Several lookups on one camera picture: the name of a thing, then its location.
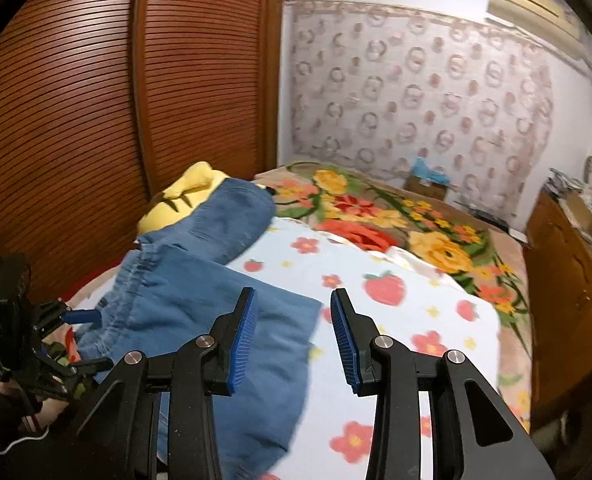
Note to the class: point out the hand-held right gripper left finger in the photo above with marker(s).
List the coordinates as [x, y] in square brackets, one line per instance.
[241, 340]

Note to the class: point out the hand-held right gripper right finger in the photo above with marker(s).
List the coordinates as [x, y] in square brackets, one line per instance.
[343, 340]

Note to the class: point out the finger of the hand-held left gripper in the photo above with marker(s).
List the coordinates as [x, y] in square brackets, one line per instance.
[93, 366]
[83, 316]

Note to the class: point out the blue denim pants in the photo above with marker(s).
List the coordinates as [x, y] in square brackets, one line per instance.
[201, 280]

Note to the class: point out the white strawberry print sheet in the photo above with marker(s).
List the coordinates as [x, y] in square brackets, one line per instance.
[375, 320]

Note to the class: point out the floral fleece blanket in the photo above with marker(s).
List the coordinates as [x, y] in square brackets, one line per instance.
[440, 240]

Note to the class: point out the yellow plush toy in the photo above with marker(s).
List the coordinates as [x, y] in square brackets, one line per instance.
[176, 200]

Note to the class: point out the small cardboard box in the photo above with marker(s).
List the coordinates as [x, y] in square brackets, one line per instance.
[428, 191]

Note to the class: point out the blue cloth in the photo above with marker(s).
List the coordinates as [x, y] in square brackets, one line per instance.
[428, 171]

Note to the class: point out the flat black box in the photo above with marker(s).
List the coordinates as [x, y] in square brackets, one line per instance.
[490, 217]

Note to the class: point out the flat white box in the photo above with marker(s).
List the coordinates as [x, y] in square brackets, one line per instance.
[516, 234]

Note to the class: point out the wooden louvred wardrobe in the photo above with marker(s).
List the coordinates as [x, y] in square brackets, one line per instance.
[101, 110]

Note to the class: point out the wooden cabinet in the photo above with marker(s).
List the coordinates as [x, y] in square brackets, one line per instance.
[565, 285]

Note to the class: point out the circle patterned sheer curtain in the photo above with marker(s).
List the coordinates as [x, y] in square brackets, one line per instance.
[400, 110]

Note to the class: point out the open cardboard box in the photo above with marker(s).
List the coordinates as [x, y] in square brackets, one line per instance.
[583, 220]

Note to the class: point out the stack of folded cloths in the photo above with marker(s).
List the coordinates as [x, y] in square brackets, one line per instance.
[565, 182]

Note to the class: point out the cream wall air conditioner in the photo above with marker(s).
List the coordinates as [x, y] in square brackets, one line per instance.
[525, 5]

